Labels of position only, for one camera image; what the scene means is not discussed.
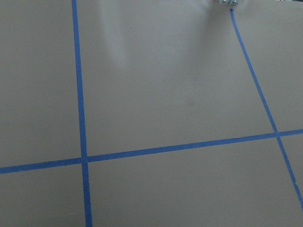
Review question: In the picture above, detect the aluminium frame post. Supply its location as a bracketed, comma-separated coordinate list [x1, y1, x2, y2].
[215, 0, 239, 5]

